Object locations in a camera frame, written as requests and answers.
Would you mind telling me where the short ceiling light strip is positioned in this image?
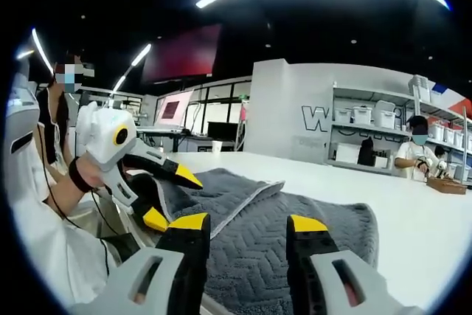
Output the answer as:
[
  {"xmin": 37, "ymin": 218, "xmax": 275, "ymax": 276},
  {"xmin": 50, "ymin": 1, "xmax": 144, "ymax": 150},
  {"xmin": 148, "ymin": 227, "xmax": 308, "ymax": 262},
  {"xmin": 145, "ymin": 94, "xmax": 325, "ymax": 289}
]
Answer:
[
  {"xmin": 31, "ymin": 27, "xmax": 55, "ymax": 75},
  {"xmin": 111, "ymin": 44, "xmax": 152, "ymax": 91}
]

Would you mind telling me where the grey textured towel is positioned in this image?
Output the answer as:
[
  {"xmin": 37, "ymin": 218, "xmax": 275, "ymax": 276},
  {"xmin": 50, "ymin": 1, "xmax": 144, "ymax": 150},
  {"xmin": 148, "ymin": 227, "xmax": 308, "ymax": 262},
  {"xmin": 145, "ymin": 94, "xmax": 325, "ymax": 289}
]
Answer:
[{"xmin": 154, "ymin": 167, "xmax": 381, "ymax": 315}]

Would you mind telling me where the silver step ladder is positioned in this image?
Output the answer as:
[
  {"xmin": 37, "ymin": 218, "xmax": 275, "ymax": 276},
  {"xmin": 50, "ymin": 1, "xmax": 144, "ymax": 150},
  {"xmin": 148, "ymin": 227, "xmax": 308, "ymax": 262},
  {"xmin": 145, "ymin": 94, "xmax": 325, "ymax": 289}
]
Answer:
[{"xmin": 235, "ymin": 104, "xmax": 249, "ymax": 152}]

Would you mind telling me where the black monitor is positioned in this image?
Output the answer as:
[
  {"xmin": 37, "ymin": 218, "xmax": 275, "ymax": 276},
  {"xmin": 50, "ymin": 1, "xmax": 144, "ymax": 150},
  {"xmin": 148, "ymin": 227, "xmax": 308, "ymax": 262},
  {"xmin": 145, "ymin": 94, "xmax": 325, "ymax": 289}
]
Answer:
[{"xmin": 206, "ymin": 121, "xmax": 239, "ymax": 141}]

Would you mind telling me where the black bag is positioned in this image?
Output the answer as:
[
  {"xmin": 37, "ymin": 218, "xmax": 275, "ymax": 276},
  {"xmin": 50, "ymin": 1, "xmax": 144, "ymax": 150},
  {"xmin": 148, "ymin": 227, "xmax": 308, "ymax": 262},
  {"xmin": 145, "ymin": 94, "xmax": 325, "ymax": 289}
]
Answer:
[{"xmin": 358, "ymin": 136, "xmax": 376, "ymax": 167}]

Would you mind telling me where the brown woven basket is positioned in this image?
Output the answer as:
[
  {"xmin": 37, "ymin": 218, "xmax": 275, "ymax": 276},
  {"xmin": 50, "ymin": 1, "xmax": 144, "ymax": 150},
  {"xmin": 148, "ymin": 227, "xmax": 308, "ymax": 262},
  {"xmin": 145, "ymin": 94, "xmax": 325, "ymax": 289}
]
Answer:
[{"xmin": 426, "ymin": 176, "xmax": 468, "ymax": 195}]

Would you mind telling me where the person's left hand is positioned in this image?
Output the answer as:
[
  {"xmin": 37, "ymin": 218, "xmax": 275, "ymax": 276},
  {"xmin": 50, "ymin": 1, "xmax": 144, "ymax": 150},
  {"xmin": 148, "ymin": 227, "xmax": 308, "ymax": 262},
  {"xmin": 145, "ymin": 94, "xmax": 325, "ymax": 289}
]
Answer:
[{"xmin": 67, "ymin": 154, "xmax": 108, "ymax": 194}]

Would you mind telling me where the black device cable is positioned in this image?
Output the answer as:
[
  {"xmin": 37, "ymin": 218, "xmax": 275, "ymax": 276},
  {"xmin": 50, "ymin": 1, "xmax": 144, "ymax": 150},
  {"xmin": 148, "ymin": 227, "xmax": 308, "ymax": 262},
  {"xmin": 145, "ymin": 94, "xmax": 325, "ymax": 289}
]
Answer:
[{"xmin": 35, "ymin": 122, "xmax": 110, "ymax": 277}]

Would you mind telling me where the white flat box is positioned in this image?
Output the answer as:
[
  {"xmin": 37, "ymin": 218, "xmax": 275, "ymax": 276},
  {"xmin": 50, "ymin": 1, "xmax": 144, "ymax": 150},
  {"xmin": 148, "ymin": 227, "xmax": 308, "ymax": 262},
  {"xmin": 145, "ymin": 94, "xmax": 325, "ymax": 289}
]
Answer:
[{"xmin": 336, "ymin": 144, "xmax": 361, "ymax": 164}]

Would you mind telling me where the white chest-worn device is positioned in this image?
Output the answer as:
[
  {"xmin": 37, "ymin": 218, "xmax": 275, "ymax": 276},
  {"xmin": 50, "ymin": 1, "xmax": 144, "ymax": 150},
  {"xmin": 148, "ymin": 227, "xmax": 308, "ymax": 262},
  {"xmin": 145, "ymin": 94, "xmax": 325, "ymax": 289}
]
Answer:
[{"xmin": 5, "ymin": 71, "xmax": 41, "ymax": 161}]

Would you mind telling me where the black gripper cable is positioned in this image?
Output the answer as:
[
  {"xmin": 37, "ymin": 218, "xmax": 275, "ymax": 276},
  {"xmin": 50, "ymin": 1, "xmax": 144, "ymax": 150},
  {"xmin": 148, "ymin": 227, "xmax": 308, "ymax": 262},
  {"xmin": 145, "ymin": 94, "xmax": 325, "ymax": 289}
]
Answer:
[{"xmin": 90, "ymin": 189, "xmax": 121, "ymax": 237}]

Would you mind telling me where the red ceiling screen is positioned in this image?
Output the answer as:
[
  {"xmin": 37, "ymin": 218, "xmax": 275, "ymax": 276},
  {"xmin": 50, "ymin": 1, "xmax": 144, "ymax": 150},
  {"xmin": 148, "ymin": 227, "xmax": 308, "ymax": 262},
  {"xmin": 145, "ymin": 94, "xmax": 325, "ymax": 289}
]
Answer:
[{"xmin": 142, "ymin": 23, "xmax": 222, "ymax": 83}]

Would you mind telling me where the grey metal shelf rack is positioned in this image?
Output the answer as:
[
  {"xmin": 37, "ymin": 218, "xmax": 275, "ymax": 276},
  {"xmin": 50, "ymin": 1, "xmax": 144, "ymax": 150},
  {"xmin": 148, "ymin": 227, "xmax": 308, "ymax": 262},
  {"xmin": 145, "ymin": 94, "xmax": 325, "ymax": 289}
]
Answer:
[{"xmin": 326, "ymin": 75, "xmax": 472, "ymax": 183}]

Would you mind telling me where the open laptop pink screen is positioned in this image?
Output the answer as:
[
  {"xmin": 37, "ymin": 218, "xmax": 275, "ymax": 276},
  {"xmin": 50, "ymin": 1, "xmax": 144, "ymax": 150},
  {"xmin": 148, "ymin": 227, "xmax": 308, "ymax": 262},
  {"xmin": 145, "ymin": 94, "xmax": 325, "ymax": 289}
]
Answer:
[{"xmin": 136, "ymin": 89, "xmax": 195, "ymax": 134}]

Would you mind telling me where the white standing desk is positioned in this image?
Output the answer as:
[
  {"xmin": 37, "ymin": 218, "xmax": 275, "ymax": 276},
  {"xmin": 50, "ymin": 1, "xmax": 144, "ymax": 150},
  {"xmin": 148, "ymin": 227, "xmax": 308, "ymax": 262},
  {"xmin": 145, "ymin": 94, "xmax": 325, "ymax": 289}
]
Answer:
[{"xmin": 136, "ymin": 128, "xmax": 192, "ymax": 153}]

